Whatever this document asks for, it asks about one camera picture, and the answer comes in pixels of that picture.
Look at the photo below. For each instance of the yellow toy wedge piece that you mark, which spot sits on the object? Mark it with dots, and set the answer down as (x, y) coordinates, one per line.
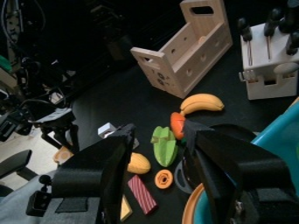
(124, 210)

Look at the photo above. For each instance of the tan wooden toy piece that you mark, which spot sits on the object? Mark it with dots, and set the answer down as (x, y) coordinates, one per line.
(61, 155)

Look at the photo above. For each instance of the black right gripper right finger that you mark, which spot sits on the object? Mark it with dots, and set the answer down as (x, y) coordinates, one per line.
(240, 169)

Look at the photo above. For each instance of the orange red toy vegetable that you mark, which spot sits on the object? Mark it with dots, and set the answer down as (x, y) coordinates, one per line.
(177, 124)

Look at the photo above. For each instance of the yellow toy banana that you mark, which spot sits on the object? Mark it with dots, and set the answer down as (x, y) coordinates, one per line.
(200, 103)

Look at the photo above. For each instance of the white toy sushi piece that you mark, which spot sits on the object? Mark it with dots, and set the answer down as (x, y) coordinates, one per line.
(135, 143)
(107, 130)

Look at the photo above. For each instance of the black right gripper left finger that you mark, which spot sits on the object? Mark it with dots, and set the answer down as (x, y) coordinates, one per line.
(99, 172)

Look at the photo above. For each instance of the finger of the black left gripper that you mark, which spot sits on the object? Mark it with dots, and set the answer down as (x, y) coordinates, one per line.
(72, 138)
(53, 137)

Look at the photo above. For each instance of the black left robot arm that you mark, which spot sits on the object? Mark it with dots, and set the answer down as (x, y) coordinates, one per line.
(17, 116)

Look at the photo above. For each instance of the black chair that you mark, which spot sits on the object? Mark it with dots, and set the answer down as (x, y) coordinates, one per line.
(15, 164)

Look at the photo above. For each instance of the orange plate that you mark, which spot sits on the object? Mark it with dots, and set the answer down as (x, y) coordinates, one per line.
(191, 205)

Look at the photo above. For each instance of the white knife block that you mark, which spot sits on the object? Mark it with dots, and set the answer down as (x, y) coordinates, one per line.
(268, 78)

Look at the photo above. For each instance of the teal plastic bowl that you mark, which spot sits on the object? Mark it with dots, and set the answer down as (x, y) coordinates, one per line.
(278, 140)

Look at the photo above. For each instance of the red striped toy block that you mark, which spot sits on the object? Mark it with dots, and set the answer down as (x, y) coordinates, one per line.
(141, 194)

